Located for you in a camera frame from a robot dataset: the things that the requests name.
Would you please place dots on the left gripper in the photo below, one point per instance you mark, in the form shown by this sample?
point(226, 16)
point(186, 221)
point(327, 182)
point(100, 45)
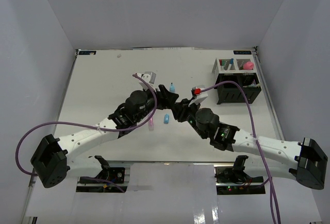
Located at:
point(166, 100)

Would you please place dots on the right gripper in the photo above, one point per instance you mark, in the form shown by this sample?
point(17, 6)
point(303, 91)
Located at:
point(180, 109)

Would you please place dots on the blue stubby highlighter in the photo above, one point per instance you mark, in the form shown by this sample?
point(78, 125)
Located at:
point(172, 88)

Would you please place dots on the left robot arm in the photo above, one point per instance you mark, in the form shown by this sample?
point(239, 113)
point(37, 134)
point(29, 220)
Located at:
point(59, 157)

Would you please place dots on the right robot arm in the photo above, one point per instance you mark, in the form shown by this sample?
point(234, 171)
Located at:
point(305, 161)

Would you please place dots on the blue highlighter cap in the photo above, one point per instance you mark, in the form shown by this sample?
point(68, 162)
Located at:
point(166, 119)

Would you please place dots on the pink stubby highlighter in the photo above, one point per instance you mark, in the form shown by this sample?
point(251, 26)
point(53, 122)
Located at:
point(150, 124)

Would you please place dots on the black mesh organizer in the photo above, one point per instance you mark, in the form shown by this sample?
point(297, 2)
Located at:
point(229, 93)

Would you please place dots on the right blue table label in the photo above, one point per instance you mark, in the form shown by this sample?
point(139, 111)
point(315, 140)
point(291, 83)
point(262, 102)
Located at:
point(242, 52)

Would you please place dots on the blue table label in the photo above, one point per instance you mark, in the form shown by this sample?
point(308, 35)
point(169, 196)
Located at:
point(242, 52)
point(87, 52)

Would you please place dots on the white mesh organizer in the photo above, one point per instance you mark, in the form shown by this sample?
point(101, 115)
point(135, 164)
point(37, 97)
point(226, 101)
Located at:
point(237, 67)

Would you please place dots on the left blue table label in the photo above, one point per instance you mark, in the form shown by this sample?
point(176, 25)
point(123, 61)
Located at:
point(87, 52)

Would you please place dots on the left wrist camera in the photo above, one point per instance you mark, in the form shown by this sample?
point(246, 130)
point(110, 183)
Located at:
point(148, 77)

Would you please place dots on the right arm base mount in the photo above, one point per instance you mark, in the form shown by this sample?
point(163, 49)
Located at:
point(229, 182)

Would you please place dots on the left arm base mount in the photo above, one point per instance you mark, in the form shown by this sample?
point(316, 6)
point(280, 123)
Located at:
point(112, 180)

